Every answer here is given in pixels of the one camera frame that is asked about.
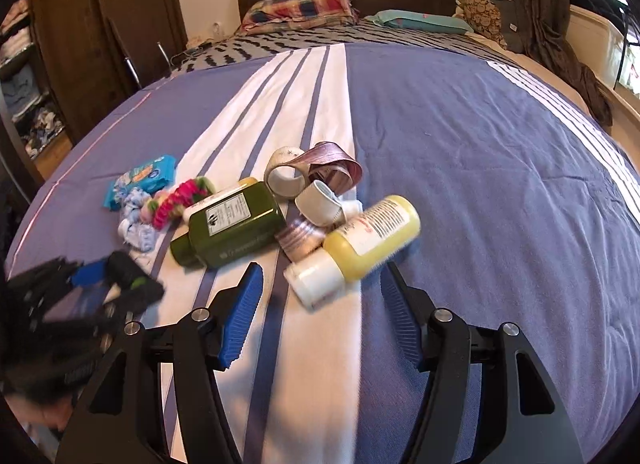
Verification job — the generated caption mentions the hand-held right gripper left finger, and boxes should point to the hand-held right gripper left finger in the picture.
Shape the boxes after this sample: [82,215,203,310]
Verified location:
[55,263,266,464]

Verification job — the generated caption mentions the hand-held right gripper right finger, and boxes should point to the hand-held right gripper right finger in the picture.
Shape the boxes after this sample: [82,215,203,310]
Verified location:
[380,261,586,464]

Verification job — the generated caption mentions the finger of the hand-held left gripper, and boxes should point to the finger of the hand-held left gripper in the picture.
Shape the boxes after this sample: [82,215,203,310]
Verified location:
[6,257,110,295]
[27,294,136,345]

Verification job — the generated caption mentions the yellow lotion bottle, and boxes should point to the yellow lotion bottle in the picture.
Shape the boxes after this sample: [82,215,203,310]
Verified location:
[283,195,422,309]

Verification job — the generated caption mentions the blue wet wipes packet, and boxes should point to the blue wet wipes packet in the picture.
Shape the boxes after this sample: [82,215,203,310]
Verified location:
[102,154,178,210]

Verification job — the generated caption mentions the crumpled blue white cloth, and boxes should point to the crumpled blue white cloth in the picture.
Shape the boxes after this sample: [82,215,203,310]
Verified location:
[117,189,162,256]

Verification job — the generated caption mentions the dark green bottle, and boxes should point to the dark green bottle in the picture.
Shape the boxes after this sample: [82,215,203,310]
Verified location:
[170,180,288,269]

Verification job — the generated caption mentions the ribbed metallic cap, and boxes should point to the ribbed metallic cap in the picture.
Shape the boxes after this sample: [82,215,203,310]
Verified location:
[275,217,329,263]

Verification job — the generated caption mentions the pink green scrunchie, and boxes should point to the pink green scrunchie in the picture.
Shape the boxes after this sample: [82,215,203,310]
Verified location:
[150,177,217,231]

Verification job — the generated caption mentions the white yellow-capped bottle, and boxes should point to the white yellow-capped bottle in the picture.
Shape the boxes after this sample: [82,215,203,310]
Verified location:
[182,177,259,223]

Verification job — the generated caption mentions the white plastic cup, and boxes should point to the white plastic cup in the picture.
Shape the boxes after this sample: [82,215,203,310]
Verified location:
[295,180,347,226]

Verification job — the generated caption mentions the white tape roll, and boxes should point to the white tape roll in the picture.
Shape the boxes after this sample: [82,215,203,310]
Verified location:
[263,147,307,201]

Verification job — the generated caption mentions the purple bed sheet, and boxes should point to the purple bed sheet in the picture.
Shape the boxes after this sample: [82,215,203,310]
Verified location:
[5,42,640,464]

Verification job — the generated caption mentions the purple ribbon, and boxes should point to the purple ribbon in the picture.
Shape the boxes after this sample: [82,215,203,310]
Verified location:
[299,141,364,196]

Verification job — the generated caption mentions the shelf with folded clothes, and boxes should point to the shelf with folded clothes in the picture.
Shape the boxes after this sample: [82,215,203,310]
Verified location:
[0,0,67,161]

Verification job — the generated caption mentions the metal folding chair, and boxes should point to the metal folding chair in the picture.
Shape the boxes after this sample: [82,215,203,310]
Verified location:
[105,17,174,91]

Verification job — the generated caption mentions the dark wooden wardrobe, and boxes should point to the dark wooden wardrobe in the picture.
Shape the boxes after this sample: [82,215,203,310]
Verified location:
[31,0,189,146]

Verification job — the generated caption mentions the grey zigzag bed sheet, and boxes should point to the grey zigzag bed sheet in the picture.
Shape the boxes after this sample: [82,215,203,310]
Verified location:
[170,23,521,79]

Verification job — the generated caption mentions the teal pillow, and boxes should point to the teal pillow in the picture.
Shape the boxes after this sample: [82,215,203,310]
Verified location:
[364,9,474,36]

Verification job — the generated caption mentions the plaid pillow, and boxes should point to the plaid pillow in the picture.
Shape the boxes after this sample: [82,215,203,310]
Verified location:
[241,0,359,36]

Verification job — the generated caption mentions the brown patterned cushion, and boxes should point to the brown patterned cushion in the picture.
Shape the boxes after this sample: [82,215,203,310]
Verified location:
[456,0,514,48]

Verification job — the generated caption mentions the white storage box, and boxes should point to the white storage box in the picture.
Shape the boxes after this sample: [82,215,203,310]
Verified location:
[565,4,627,88]

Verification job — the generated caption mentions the brown curtain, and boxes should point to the brown curtain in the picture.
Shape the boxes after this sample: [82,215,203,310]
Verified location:
[466,0,614,128]

